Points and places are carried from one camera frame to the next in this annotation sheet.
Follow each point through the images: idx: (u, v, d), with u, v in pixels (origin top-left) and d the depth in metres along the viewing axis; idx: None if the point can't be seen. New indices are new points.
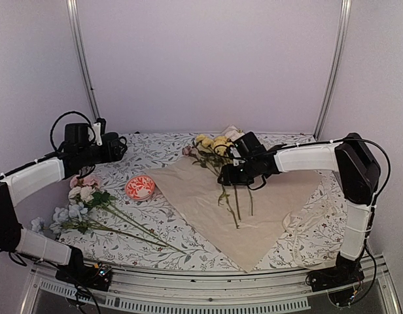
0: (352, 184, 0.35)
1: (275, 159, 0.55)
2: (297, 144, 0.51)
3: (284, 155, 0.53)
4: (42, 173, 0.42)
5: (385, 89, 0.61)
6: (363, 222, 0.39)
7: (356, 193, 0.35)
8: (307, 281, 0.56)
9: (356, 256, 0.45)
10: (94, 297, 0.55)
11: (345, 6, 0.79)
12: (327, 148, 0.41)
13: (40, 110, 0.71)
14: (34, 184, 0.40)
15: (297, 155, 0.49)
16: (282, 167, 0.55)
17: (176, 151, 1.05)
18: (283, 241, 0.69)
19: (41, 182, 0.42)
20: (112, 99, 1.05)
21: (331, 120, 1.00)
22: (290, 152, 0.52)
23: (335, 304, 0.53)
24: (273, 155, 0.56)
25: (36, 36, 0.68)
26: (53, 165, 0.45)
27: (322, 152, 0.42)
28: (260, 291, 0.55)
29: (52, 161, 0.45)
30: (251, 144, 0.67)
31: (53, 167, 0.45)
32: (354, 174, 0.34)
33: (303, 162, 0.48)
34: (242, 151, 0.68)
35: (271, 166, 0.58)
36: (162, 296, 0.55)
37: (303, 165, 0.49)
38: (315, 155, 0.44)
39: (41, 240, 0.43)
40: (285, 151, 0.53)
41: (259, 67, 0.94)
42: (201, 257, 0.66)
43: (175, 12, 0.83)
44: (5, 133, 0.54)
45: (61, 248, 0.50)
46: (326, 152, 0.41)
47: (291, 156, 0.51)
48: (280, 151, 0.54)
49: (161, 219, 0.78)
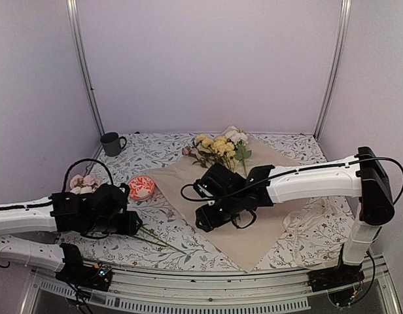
0: (372, 210, 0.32)
1: (270, 190, 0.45)
2: (297, 170, 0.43)
3: (284, 185, 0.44)
4: (24, 222, 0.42)
5: (385, 90, 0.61)
6: (371, 235, 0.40)
7: (375, 218, 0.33)
8: (307, 281, 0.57)
9: (360, 261, 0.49)
10: (95, 296, 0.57)
11: (345, 6, 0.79)
12: (344, 173, 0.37)
13: (40, 109, 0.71)
14: (13, 227, 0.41)
15: (303, 184, 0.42)
16: (278, 198, 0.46)
17: (176, 151, 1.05)
18: (283, 241, 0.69)
19: (22, 227, 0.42)
20: (112, 99, 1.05)
21: (331, 120, 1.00)
22: (290, 184, 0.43)
23: (335, 304, 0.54)
24: (265, 186, 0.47)
25: (36, 38, 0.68)
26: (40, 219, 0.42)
27: (339, 178, 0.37)
28: (259, 292, 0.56)
29: (41, 214, 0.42)
30: (221, 178, 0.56)
31: (40, 220, 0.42)
32: (377, 202, 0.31)
33: (311, 191, 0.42)
34: (214, 187, 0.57)
35: (261, 199, 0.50)
36: (162, 296, 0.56)
37: (309, 193, 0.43)
38: (327, 182, 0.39)
39: (23, 254, 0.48)
40: (282, 179, 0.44)
41: (258, 67, 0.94)
42: (201, 257, 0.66)
43: (175, 12, 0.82)
44: (5, 132, 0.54)
45: (51, 261, 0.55)
46: (345, 176, 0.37)
47: (294, 186, 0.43)
48: (277, 180, 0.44)
49: (161, 219, 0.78)
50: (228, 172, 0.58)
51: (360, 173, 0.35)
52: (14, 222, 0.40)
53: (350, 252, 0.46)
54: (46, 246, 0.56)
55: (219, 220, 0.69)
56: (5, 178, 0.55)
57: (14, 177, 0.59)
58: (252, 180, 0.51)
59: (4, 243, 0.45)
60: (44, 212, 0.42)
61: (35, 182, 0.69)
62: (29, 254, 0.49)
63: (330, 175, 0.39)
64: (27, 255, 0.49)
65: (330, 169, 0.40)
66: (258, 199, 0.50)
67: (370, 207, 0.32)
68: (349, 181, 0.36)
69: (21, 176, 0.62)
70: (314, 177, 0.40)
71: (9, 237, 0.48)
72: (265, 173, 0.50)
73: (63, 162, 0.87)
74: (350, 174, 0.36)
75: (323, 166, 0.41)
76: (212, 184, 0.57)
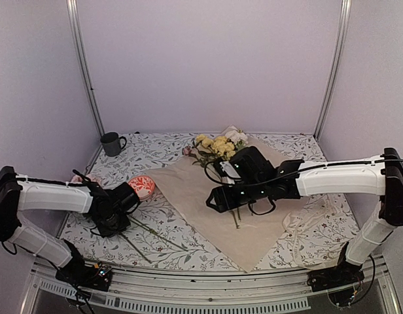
0: (395, 209, 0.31)
1: (299, 182, 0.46)
2: (326, 164, 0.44)
3: (315, 178, 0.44)
4: (63, 197, 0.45)
5: (384, 91, 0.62)
6: (376, 235, 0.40)
7: (396, 217, 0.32)
8: (307, 281, 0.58)
9: (362, 261, 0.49)
10: (95, 297, 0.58)
11: (345, 6, 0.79)
12: (370, 171, 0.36)
13: (41, 109, 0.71)
14: (49, 202, 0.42)
15: (329, 179, 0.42)
16: (306, 191, 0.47)
17: (176, 151, 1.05)
18: (283, 241, 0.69)
19: (53, 203, 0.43)
20: (111, 99, 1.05)
21: (331, 120, 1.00)
22: (318, 178, 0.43)
23: (335, 304, 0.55)
24: (294, 178, 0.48)
25: (37, 40, 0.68)
26: (80, 194, 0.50)
27: (365, 174, 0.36)
28: (258, 292, 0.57)
29: (81, 191, 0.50)
30: (256, 163, 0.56)
31: (77, 196, 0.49)
32: (402, 201, 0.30)
33: (338, 186, 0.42)
34: (245, 169, 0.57)
35: (289, 190, 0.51)
36: (162, 296, 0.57)
37: (335, 189, 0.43)
38: (352, 178, 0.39)
39: (40, 241, 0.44)
40: (311, 173, 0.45)
41: (258, 67, 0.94)
42: (201, 257, 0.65)
43: (175, 12, 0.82)
44: (5, 131, 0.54)
45: (60, 252, 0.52)
46: (370, 176, 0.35)
47: (320, 180, 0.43)
48: (307, 173, 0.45)
49: (161, 219, 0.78)
50: (262, 158, 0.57)
51: (385, 171, 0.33)
52: (55, 193, 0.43)
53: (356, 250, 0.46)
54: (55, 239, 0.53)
55: (235, 202, 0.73)
56: None
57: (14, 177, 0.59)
58: (282, 172, 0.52)
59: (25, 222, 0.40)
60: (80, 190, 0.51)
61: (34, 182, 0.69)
62: (46, 241, 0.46)
63: (354, 172, 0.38)
64: (43, 242, 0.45)
65: (357, 166, 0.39)
66: (286, 191, 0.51)
67: (392, 206, 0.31)
68: (374, 178, 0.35)
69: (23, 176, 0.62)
70: (336, 170, 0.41)
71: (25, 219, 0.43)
72: (295, 166, 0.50)
73: (63, 162, 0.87)
74: (375, 173, 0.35)
75: (352, 163, 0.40)
76: (245, 169, 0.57)
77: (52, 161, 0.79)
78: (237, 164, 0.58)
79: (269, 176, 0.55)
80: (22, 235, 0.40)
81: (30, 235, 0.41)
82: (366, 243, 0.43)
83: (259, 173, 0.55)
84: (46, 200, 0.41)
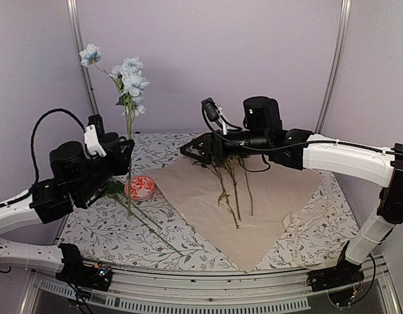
0: (392, 206, 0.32)
1: (306, 153, 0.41)
2: (338, 141, 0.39)
3: (321, 153, 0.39)
4: (11, 220, 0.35)
5: (384, 90, 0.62)
6: (379, 234, 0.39)
7: (392, 216, 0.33)
8: (307, 281, 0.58)
9: (361, 260, 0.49)
10: (95, 296, 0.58)
11: (345, 6, 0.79)
12: (380, 159, 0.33)
13: (41, 108, 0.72)
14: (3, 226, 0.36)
15: (339, 157, 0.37)
16: (310, 164, 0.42)
17: (176, 151, 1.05)
18: (283, 241, 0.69)
19: (10, 225, 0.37)
20: (111, 99, 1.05)
21: (331, 120, 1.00)
22: (326, 153, 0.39)
23: (335, 304, 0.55)
24: (301, 147, 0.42)
25: (37, 40, 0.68)
26: (20, 214, 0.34)
27: (373, 162, 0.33)
28: (258, 292, 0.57)
29: (17, 209, 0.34)
30: (273, 118, 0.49)
31: (19, 216, 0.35)
32: (398, 199, 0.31)
33: (343, 167, 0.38)
34: (256, 120, 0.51)
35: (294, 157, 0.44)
36: (162, 296, 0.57)
37: (339, 169, 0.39)
38: (360, 163, 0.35)
39: (23, 258, 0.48)
40: (322, 147, 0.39)
41: (258, 68, 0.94)
42: (201, 257, 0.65)
43: (175, 12, 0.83)
44: (6, 133, 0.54)
45: (51, 262, 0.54)
46: (379, 165, 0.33)
47: (324, 156, 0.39)
48: (316, 146, 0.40)
49: (161, 219, 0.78)
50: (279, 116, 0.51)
51: (394, 163, 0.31)
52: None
53: (355, 250, 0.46)
54: (44, 247, 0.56)
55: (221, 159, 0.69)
56: (6, 178, 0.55)
57: (15, 178, 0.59)
58: (290, 138, 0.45)
59: (1, 248, 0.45)
60: (24, 205, 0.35)
61: None
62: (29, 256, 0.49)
63: (363, 157, 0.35)
64: (25, 259, 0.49)
65: (367, 152, 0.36)
66: (291, 158, 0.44)
67: (394, 207, 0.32)
68: (381, 169, 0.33)
69: (23, 177, 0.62)
70: (347, 150, 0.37)
71: (6, 242, 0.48)
72: (305, 136, 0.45)
73: None
74: (384, 162, 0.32)
75: (361, 148, 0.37)
76: (258, 118, 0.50)
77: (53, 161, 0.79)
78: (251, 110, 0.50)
79: (279, 137, 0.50)
80: (2, 259, 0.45)
81: (10, 258, 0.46)
82: (366, 243, 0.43)
83: (271, 129, 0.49)
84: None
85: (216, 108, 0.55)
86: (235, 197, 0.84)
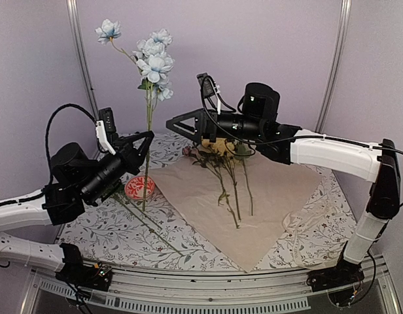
0: (381, 201, 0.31)
1: (294, 148, 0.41)
2: (326, 137, 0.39)
3: (310, 148, 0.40)
4: (19, 217, 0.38)
5: (384, 90, 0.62)
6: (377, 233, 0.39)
7: (382, 212, 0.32)
8: (307, 281, 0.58)
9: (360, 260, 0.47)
10: (95, 296, 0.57)
11: (345, 6, 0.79)
12: (366, 154, 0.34)
13: (41, 108, 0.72)
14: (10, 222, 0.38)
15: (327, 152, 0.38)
16: (297, 159, 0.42)
17: (176, 151, 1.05)
18: (283, 241, 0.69)
19: (14, 222, 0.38)
20: (112, 99, 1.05)
21: (331, 120, 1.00)
22: (314, 148, 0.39)
23: (335, 304, 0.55)
24: (288, 142, 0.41)
25: (37, 39, 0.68)
26: (33, 212, 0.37)
27: (360, 157, 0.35)
28: (258, 292, 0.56)
29: (31, 208, 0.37)
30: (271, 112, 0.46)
31: (31, 214, 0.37)
32: (387, 193, 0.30)
33: (330, 161, 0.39)
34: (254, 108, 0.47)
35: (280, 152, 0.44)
36: (162, 296, 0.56)
37: (326, 163, 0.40)
38: (347, 158, 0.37)
39: (23, 254, 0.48)
40: (309, 142, 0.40)
41: (258, 67, 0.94)
42: (201, 257, 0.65)
43: (175, 13, 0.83)
44: (6, 133, 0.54)
45: (51, 260, 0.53)
46: (365, 159, 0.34)
47: (313, 150, 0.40)
48: (304, 141, 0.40)
49: (161, 219, 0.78)
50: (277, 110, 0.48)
51: (381, 157, 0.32)
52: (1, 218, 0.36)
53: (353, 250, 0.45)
54: (46, 246, 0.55)
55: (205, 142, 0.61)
56: (6, 178, 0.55)
57: (15, 177, 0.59)
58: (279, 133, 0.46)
59: (4, 243, 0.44)
60: (36, 205, 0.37)
61: (35, 185, 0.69)
62: (30, 254, 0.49)
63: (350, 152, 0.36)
64: (27, 255, 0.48)
65: (353, 146, 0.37)
66: (279, 152, 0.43)
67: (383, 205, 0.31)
68: (368, 163, 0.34)
69: (23, 177, 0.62)
70: (333, 145, 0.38)
71: (8, 237, 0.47)
72: (292, 132, 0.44)
73: None
74: (371, 157, 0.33)
75: (348, 142, 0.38)
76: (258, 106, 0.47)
77: None
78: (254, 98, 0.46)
79: (273, 129, 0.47)
80: (4, 254, 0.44)
81: (12, 252, 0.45)
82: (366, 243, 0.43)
83: (265, 123, 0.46)
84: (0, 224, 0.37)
85: (212, 85, 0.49)
86: (235, 196, 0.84)
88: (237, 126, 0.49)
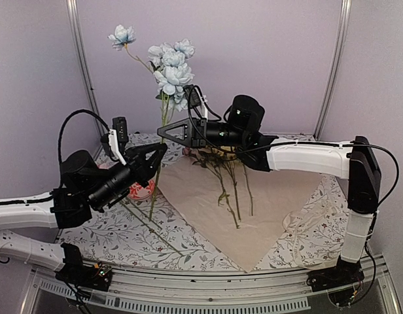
0: (358, 196, 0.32)
1: (269, 156, 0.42)
2: (297, 141, 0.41)
3: (284, 154, 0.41)
4: (25, 218, 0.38)
5: (385, 89, 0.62)
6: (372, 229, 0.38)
7: (362, 207, 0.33)
8: (307, 281, 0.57)
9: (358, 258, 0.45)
10: (94, 296, 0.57)
11: (345, 6, 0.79)
12: (336, 153, 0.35)
13: (41, 107, 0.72)
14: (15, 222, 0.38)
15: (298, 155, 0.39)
16: (275, 166, 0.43)
17: (176, 151, 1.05)
18: (283, 241, 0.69)
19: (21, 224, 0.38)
20: (112, 99, 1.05)
21: (331, 120, 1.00)
22: (286, 154, 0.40)
23: (335, 304, 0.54)
24: (263, 150, 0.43)
25: (36, 38, 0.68)
26: (40, 216, 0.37)
27: (331, 156, 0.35)
28: (258, 292, 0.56)
29: (40, 210, 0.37)
30: (256, 124, 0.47)
31: (37, 217, 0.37)
32: (364, 189, 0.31)
33: (305, 163, 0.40)
34: (241, 120, 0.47)
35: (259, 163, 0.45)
36: (162, 296, 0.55)
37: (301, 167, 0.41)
38: (320, 159, 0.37)
39: (24, 252, 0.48)
40: (282, 147, 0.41)
41: (259, 67, 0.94)
42: (201, 257, 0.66)
43: (175, 13, 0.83)
44: (6, 133, 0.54)
45: (51, 260, 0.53)
46: (335, 157, 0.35)
47: (288, 157, 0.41)
48: (278, 148, 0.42)
49: (161, 219, 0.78)
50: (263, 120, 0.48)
51: (350, 154, 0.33)
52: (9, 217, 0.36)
53: (347, 248, 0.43)
54: (46, 244, 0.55)
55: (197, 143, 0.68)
56: (6, 178, 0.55)
57: (16, 178, 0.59)
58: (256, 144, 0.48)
59: (4, 239, 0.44)
60: (44, 208, 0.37)
61: (35, 186, 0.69)
62: (29, 252, 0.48)
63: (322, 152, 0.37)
64: (27, 253, 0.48)
65: (325, 147, 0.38)
66: (257, 163, 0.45)
67: (364, 201, 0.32)
68: (339, 161, 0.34)
69: (23, 178, 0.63)
70: (305, 148, 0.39)
71: (10, 233, 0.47)
72: (269, 140, 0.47)
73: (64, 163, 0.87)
74: (341, 155, 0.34)
75: (319, 144, 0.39)
76: (245, 118, 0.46)
77: (53, 161, 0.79)
78: (243, 110, 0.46)
79: (254, 140, 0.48)
80: (4, 249, 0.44)
81: (12, 249, 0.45)
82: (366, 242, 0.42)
83: (247, 135, 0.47)
84: (6, 222, 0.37)
85: (199, 97, 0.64)
86: (234, 196, 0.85)
88: (222, 133, 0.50)
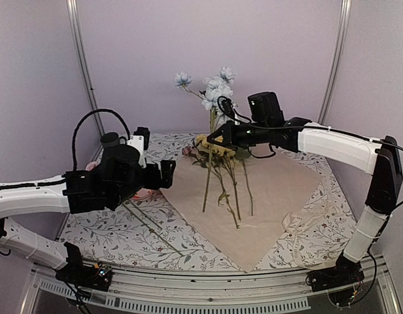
0: (378, 193, 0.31)
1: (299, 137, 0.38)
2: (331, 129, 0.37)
3: (314, 140, 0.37)
4: (36, 202, 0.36)
5: (384, 89, 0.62)
6: (373, 229, 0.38)
7: (380, 205, 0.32)
8: (307, 281, 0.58)
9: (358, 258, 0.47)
10: (95, 296, 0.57)
11: (345, 6, 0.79)
12: (366, 146, 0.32)
13: (41, 107, 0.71)
14: (25, 207, 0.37)
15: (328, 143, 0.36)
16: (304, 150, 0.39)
17: (176, 151, 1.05)
18: (283, 241, 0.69)
19: (34, 207, 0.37)
20: (112, 99, 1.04)
21: (331, 120, 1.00)
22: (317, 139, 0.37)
23: (335, 304, 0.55)
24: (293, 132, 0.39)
25: (37, 38, 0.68)
26: (52, 197, 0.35)
27: (358, 149, 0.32)
28: (258, 292, 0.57)
29: (51, 192, 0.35)
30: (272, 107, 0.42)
31: (48, 199, 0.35)
32: (385, 186, 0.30)
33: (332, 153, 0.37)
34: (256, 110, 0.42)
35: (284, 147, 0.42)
36: (163, 296, 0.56)
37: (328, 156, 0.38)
38: (347, 150, 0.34)
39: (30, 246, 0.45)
40: (313, 131, 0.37)
41: (259, 67, 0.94)
42: (201, 257, 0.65)
43: (175, 13, 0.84)
44: (6, 133, 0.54)
45: (54, 257, 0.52)
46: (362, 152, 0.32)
47: (320, 142, 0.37)
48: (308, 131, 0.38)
49: (161, 219, 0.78)
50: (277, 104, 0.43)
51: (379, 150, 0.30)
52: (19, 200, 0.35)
53: (350, 244, 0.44)
54: (51, 241, 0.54)
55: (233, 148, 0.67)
56: (6, 177, 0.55)
57: (16, 177, 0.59)
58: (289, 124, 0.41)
59: (13, 231, 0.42)
60: (56, 191, 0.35)
61: None
62: (35, 247, 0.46)
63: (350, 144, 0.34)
64: (33, 248, 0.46)
65: (354, 139, 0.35)
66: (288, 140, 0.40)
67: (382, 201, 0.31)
68: (366, 155, 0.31)
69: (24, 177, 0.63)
70: (337, 137, 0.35)
71: (17, 226, 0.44)
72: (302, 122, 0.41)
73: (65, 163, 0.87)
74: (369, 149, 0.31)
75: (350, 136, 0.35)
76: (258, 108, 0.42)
77: (53, 161, 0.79)
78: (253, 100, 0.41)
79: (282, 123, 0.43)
80: (11, 242, 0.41)
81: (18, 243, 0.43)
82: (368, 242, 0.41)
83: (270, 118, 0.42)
84: (16, 206, 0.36)
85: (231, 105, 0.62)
86: (234, 196, 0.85)
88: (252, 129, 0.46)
